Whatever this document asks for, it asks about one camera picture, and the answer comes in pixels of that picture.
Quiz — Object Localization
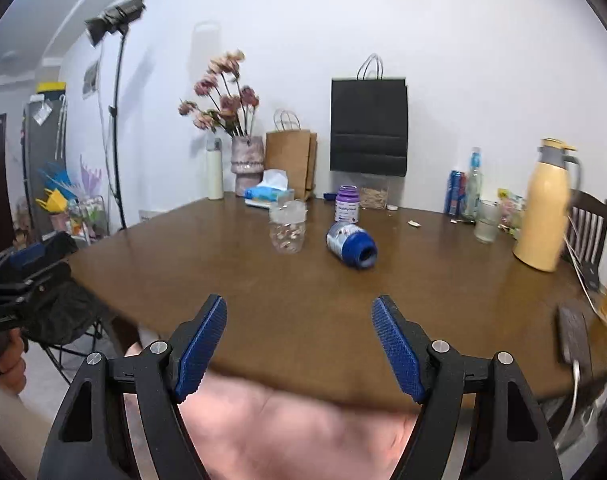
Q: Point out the person's left hand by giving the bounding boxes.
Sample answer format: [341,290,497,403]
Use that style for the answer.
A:
[0,332,29,395]

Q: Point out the black light stand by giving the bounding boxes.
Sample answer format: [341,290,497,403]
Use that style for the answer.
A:
[104,25,130,232]

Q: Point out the clear glass jar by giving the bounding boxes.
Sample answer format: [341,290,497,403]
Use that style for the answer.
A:
[268,199,307,255]

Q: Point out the black studio light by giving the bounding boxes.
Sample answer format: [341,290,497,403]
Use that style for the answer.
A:
[84,0,148,46]

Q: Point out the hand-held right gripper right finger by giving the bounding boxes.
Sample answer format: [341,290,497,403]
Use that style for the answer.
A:
[372,295,564,480]

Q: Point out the blue-capped bottle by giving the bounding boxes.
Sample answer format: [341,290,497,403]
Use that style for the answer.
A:
[325,221,379,270]

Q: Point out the white cable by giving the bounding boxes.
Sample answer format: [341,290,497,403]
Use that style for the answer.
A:
[553,210,607,453]

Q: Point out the clear soda bottle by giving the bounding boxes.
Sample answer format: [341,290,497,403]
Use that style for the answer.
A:
[463,147,484,221]

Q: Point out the purple supplement bottle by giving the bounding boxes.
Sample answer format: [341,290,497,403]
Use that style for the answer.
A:
[334,185,360,224]

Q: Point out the dark wooden chair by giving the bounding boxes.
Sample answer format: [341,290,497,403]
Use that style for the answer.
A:
[562,189,607,276]

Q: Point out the grey refrigerator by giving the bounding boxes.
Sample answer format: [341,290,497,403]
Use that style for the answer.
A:
[22,80,68,211]

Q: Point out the person's left forearm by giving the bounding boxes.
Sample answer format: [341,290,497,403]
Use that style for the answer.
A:
[0,372,54,466]

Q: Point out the clear snack container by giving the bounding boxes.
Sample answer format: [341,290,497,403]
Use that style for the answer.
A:
[359,175,390,211]

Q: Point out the black paper bag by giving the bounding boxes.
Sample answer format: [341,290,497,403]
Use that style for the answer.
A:
[329,53,409,178]

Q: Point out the colourful snack packets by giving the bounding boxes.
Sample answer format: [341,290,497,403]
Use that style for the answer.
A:
[496,188,527,241]

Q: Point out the clear drinking glass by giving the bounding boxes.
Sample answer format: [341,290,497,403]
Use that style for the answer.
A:
[473,199,503,245]

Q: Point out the pink ceramic vase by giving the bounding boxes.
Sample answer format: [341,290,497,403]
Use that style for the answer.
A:
[230,135,265,198]

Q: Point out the yellow thermos jug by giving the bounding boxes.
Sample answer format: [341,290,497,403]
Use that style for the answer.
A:
[512,138,583,273]

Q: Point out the folding chair frame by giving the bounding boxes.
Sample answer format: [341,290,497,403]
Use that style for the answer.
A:
[41,317,107,386]

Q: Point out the black power adapter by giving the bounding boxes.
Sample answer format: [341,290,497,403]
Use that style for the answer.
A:
[556,305,593,365]

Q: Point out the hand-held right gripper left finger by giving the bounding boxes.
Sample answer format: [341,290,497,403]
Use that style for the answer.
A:
[36,294,228,480]

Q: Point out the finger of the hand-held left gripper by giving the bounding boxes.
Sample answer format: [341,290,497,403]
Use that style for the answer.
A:
[6,232,79,272]
[0,260,73,301]

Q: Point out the blue drink can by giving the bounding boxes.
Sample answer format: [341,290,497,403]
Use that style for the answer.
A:
[446,170,467,218]

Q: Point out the pink dried flowers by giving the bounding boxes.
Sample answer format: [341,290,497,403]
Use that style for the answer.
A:
[178,50,260,138]

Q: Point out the colourful wrapped bouquets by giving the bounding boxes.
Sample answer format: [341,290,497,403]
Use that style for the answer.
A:
[34,156,107,241]

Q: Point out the white thermos bottle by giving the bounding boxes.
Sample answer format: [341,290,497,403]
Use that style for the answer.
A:
[206,137,224,201]

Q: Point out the brown paper bag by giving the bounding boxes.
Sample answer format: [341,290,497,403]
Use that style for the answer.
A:
[265,109,318,201]

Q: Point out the blue tissue box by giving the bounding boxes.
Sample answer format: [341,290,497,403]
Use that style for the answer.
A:
[244,169,295,210]

